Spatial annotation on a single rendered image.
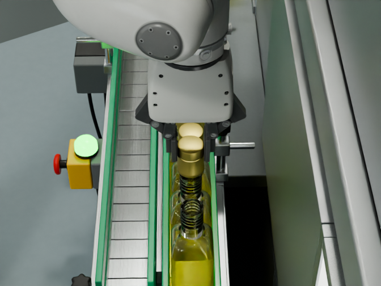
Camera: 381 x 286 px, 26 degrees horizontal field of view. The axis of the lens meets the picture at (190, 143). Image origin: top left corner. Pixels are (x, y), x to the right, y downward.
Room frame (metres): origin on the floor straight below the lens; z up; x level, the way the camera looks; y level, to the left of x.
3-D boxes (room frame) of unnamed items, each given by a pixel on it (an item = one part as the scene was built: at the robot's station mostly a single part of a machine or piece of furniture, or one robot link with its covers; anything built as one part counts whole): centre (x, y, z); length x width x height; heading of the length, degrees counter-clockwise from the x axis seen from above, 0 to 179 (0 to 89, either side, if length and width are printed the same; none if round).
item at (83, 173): (1.09, 0.20, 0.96); 0.07 x 0.07 x 0.07; 1
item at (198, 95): (0.74, 0.00, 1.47); 0.10 x 0.07 x 0.11; 91
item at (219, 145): (0.97, -0.07, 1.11); 0.07 x 0.04 x 0.13; 91
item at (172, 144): (0.74, 0.03, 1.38); 0.03 x 0.03 x 0.07; 1
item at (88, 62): (1.37, 0.20, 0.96); 0.08 x 0.08 x 0.08; 1
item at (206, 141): (0.74, -0.03, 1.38); 0.03 x 0.03 x 0.07; 1
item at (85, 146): (1.09, 0.20, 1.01); 0.04 x 0.04 x 0.03
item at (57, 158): (1.09, 0.24, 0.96); 0.04 x 0.03 x 0.04; 1
